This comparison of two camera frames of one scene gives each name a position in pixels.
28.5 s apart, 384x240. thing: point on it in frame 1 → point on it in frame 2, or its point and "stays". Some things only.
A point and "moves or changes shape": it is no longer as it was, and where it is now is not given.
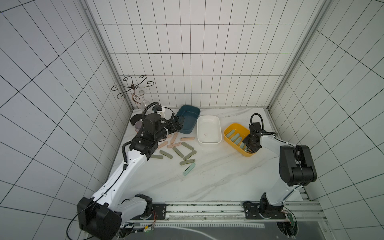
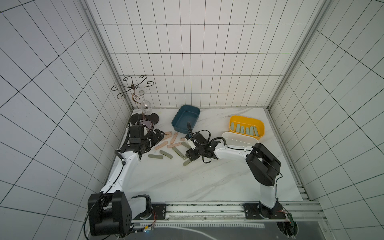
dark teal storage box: (191, 114) stays
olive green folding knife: (177, 152) stays
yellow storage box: (234, 134) → (248, 122)
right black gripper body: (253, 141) → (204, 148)
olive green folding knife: (189, 155) moves or changes shape
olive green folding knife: (187, 146) stays
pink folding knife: (174, 137) stays
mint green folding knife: (189, 169) moves or changes shape
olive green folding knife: (166, 154) stays
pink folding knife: (172, 145) stays
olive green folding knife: (157, 156) stays
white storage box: (209, 130) → (232, 142)
